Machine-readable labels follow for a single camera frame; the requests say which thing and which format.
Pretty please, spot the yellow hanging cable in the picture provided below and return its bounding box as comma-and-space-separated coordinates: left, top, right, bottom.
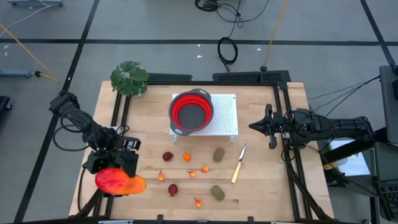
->
0, 23, 62, 83
263, 0, 289, 72

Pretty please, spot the white perforated metal shelf riser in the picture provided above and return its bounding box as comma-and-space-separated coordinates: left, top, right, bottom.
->
169, 93, 239, 143

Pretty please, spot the coiled black floor cable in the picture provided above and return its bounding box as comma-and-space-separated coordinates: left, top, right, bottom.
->
217, 36, 239, 73

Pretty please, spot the black flat mount plate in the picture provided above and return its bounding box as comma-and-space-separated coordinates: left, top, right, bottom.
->
147, 73, 193, 82

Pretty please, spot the black desk beam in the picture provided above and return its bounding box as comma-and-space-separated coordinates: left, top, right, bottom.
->
322, 133, 389, 162

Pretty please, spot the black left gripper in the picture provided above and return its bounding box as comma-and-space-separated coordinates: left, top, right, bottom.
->
83, 136, 141, 179

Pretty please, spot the black cable bundle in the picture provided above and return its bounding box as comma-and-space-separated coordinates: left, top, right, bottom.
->
195, 0, 270, 38

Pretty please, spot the red orange toy mango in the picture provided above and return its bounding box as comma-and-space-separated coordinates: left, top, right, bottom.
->
95, 167, 147, 196

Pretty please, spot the grey floor bar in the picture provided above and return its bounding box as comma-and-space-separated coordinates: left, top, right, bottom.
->
0, 68, 34, 78

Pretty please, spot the grey cart base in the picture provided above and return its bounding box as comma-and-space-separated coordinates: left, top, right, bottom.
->
7, 0, 64, 7

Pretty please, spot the brown green toy kiwi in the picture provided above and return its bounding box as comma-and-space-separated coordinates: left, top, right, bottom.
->
213, 147, 226, 163
210, 185, 226, 202

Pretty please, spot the black keyboard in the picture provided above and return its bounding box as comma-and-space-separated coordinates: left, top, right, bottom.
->
373, 141, 398, 222

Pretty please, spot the green plant in white pot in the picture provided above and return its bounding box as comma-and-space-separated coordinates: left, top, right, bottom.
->
110, 60, 150, 97

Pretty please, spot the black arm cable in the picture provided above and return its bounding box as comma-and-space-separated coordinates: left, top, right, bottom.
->
76, 167, 94, 214

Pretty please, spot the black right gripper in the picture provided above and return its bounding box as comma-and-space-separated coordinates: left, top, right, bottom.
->
248, 103, 293, 150

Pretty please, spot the black floor object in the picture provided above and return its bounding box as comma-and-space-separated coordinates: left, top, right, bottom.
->
0, 95, 12, 113

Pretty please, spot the white box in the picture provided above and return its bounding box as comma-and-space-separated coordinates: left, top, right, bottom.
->
328, 139, 371, 177

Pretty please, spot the black aluminium rig frame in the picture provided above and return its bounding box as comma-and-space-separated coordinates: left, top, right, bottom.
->
68, 79, 335, 224

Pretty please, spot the red collapsible colander grey rim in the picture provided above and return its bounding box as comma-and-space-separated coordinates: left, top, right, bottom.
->
169, 88, 215, 137

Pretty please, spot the knife with cream handle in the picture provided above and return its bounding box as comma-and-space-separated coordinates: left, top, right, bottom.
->
231, 143, 248, 184

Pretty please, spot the black perforated mount plate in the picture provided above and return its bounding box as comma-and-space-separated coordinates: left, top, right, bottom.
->
213, 70, 292, 84

